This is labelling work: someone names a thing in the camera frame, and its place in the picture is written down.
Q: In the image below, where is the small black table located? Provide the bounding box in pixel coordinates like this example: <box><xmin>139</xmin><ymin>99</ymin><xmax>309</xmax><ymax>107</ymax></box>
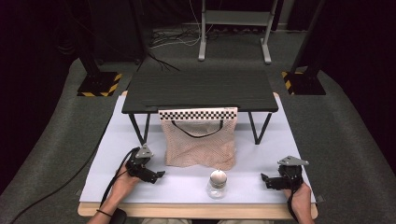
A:
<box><xmin>121</xmin><ymin>68</ymin><xmax>279</xmax><ymax>147</ymax></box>

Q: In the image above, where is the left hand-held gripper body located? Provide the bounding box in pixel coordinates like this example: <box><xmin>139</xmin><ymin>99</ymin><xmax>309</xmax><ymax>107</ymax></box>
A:
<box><xmin>125</xmin><ymin>144</ymin><xmax>155</xmax><ymax>183</ymax></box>

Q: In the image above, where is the right hand-held gripper cable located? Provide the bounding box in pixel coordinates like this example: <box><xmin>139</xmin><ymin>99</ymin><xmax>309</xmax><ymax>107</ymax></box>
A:
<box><xmin>285</xmin><ymin>169</ymin><xmax>301</xmax><ymax>223</ymax></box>

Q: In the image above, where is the black stand with striped base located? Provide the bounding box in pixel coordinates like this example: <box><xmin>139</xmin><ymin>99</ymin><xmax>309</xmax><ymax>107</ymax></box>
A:
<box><xmin>71</xmin><ymin>0</ymin><xmax>123</xmax><ymax>98</ymax></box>
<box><xmin>281</xmin><ymin>0</ymin><xmax>327</xmax><ymax>96</ymax></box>

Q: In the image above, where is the checkered black and white strip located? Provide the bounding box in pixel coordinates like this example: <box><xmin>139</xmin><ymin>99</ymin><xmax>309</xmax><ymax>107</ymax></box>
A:
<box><xmin>158</xmin><ymin>106</ymin><xmax>239</xmax><ymax>121</ymax></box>

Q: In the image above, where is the pink mesh bag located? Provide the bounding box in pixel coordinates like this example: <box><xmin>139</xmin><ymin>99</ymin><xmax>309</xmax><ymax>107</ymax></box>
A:
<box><xmin>159</xmin><ymin>117</ymin><xmax>237</xmax><ymax>172</ymax></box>

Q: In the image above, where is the hand-held gripper cable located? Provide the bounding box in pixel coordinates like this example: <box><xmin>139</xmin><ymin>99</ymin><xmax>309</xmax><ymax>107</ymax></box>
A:
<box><xmin>8</xmin><ymin>147</ymin><xmax>140</xmax><ymax>224</ymax></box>
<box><xmin>285</xmin><ymin>169</ymin><xmax>301</xmax><ymax>223</ymax></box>

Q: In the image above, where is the wooden table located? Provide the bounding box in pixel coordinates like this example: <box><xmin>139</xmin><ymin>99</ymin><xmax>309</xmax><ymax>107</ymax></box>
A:
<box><xmin>77</xmin><ymin>90</ymin><xmax>319</xmax><ymax>220</ymax></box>

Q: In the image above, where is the grey metal stand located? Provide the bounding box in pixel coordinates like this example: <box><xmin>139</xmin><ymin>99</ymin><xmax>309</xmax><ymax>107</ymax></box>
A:
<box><xmin>198</xmin><ymin>0</ymin><xmax>279</xmax><ymax>65</ymax></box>

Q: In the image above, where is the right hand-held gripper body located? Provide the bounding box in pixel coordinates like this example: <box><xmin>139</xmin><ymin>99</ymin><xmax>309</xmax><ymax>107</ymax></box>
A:
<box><xmin>276</xmin><ymin>155</ymin><xmax>310</xmax><ymax>191</ymax></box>

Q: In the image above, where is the person's right hand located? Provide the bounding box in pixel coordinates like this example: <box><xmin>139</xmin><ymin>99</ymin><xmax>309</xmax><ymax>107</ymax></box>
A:
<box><xmin>282</xmin><ymin>181</ymin><xmax>313</xmax><ymax>216</ymax></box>

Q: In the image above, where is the left hand-held gripper cable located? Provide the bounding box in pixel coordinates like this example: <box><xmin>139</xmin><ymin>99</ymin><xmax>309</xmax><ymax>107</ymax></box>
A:
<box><xmin>8</xmin><ymin>147</ymin><xmax>140</xmax><ymax>224</ymax></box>

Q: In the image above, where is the person's left hand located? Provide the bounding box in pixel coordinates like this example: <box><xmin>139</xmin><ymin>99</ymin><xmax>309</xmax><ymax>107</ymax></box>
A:
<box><xmin>109</xmin><ymin>163</ymin><xmax>142</xmax><ymax>203</ymax></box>

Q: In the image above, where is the white table mat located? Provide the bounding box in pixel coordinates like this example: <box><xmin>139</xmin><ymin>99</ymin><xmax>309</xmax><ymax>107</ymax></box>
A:
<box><xmin>78</xmin><ymin>92</ymin><xmax>318</xmax><ymax>205</ymax></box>

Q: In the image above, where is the glass jar with metal lid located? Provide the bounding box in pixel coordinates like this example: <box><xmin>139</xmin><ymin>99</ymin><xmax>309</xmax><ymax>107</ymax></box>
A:
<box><xmin>206</xmin><ymin>168</ymin><xmax>229</xmax><ymax>200</ymax></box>

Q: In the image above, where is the bundle of floor cables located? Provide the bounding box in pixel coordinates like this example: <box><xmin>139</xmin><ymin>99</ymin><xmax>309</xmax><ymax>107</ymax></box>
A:
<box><xmin>148</xmin><ymin>0</ymin><xmax>219</xmax><ymax>73</ymax></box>

